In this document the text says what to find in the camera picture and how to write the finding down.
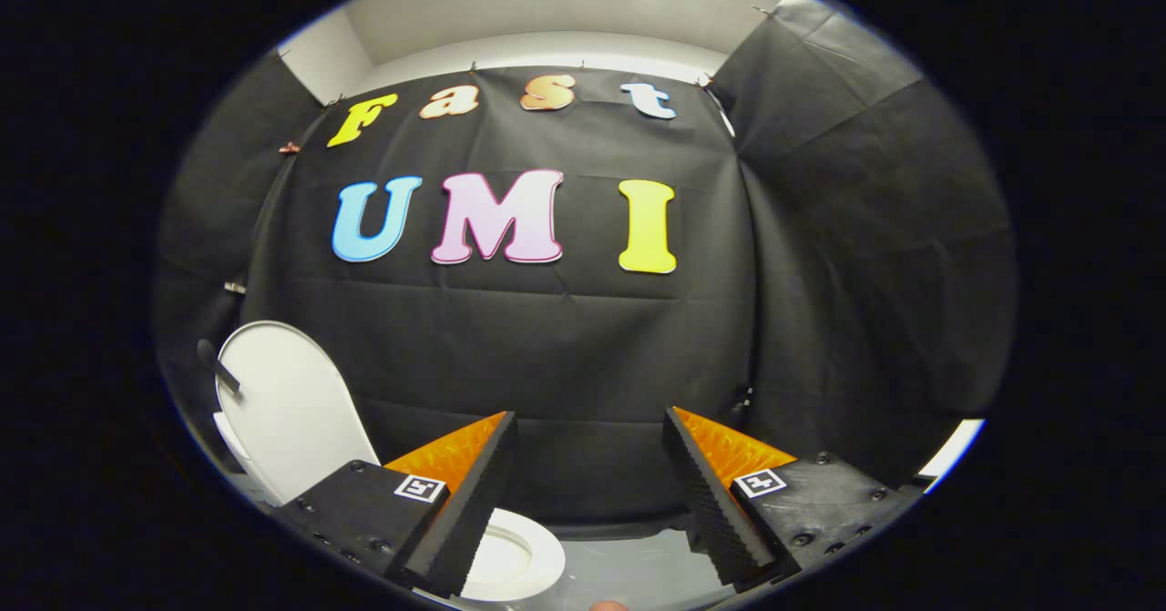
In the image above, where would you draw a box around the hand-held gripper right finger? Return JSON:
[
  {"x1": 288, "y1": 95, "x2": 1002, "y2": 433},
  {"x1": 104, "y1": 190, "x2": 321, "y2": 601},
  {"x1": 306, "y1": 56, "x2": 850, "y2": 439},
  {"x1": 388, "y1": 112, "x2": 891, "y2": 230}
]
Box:
[{"x1": 662, "y1": 406, "x2": 917, "y2": 590}]

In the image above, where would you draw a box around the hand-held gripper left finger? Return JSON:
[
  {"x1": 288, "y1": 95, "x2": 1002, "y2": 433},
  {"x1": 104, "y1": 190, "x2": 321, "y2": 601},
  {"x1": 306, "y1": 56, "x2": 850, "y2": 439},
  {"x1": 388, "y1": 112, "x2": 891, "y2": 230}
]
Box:
[{"x1": 278, "y1": 412, "x2": 519, "y2": 597}]

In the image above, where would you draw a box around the white toilet lid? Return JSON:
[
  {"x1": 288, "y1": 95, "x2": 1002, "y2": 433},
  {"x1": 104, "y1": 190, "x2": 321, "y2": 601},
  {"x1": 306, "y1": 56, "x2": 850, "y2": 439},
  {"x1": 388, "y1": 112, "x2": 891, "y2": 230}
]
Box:
[{"x1": 197, "y1": 321, "x2": 383, "y2": 508}]

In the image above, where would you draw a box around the black backdrop cloth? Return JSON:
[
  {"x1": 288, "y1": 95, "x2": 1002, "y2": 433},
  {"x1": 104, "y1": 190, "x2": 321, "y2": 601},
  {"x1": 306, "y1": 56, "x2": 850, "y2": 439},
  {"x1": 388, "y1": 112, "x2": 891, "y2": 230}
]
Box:
[{"x1": 153, "y1": 0, "x2": 1018, "y2": 539}]

